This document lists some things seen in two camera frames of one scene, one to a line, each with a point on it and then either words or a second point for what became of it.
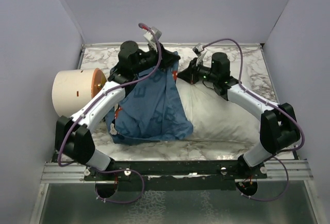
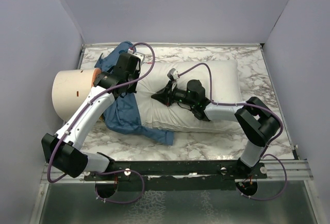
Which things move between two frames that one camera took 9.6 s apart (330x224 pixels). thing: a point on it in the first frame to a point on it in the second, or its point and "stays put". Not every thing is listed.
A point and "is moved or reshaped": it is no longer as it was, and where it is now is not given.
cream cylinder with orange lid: x=72 y=88 stays put
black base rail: x=155 y=175 stays put
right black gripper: x=190 y=74 to x=167 y=96
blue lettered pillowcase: x=152 y=109 is moved or reshaped
